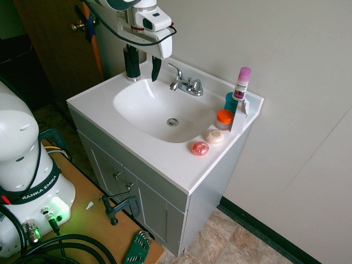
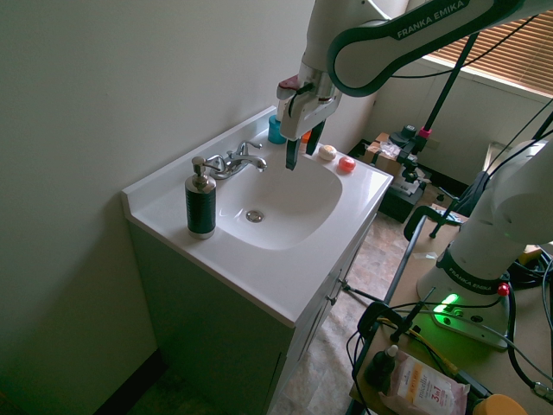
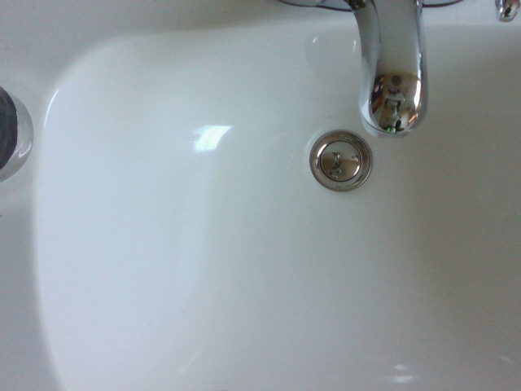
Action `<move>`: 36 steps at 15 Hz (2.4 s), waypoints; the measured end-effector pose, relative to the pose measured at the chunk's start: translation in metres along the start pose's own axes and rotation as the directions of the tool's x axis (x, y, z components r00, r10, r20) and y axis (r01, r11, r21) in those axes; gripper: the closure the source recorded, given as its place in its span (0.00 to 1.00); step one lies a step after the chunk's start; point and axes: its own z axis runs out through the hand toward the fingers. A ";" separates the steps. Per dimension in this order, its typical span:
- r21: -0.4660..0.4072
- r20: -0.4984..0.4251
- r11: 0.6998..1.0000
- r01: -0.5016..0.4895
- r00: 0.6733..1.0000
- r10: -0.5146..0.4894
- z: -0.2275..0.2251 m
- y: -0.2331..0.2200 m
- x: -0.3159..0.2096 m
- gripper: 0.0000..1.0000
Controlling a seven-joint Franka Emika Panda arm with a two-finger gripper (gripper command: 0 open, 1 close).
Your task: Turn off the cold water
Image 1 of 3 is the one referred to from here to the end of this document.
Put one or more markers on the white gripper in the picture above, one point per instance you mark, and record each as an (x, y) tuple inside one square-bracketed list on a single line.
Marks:
[(162, 44)]

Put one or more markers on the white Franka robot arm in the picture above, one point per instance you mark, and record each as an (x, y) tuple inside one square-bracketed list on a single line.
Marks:
[(16, 132)]

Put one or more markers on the dark can with metal base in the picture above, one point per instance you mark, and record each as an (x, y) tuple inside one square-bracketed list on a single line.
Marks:
[(133, 72)]

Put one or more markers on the chrome faucet body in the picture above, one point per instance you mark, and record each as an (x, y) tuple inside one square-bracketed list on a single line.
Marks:
[(189, 88)]

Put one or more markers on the blue tape strip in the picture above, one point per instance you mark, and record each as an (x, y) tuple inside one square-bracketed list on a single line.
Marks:
[(90, 27)]

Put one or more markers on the metal sink drain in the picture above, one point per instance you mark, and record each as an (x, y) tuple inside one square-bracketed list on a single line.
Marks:
[(172, 121)]

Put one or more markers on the brass door knob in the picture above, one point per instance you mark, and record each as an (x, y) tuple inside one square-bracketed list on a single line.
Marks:
[(77, 26)]

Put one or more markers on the brown wooden door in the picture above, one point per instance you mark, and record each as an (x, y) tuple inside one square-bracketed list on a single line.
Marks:
[(60, 55)]

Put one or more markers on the teal plastic jar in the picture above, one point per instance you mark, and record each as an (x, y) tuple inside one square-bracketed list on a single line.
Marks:
[(229, 103)]

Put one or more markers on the jar with orange lid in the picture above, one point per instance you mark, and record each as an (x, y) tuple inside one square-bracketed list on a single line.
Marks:
[(224, 116)]

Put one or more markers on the white bottle with pink cap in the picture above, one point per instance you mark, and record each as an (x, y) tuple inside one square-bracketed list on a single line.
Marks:
[(242, 85)]

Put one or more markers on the round white wrapped soap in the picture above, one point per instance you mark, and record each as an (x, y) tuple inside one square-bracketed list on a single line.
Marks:
[(215, 136)]

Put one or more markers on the round red wrapped soap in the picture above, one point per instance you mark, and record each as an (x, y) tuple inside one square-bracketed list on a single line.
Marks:
[(200, 148)]

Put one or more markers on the white vanity sink top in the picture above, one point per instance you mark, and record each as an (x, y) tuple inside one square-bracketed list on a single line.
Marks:
[(165, 165)]

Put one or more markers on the white cardboard box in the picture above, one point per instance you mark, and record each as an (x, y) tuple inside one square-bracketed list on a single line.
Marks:
[(238, 119)]

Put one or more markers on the dark green clamp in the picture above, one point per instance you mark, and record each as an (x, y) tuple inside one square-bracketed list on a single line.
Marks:
[(59, 137)]

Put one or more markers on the metal cabinet knob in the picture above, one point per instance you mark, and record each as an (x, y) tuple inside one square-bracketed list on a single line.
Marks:
[(117, 175), (129, 186)]

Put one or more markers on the black C-clamp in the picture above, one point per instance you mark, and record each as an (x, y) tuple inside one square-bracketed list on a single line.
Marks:
[(134, 204)]

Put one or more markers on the grey vanity cabinet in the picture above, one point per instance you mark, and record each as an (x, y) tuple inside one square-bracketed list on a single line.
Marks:
[(203, 198)]

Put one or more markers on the small white paper scrap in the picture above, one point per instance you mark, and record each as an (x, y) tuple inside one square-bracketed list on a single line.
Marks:
[(90, 205)]

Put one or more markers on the green hex key set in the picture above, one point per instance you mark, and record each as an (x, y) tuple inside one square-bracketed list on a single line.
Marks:
[(136, 248)]

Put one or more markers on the black baseboard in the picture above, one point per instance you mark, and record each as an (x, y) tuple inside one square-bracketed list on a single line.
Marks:
[(275, 233)]

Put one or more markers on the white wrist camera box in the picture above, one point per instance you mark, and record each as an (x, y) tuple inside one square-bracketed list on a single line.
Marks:
[(158, 19)]

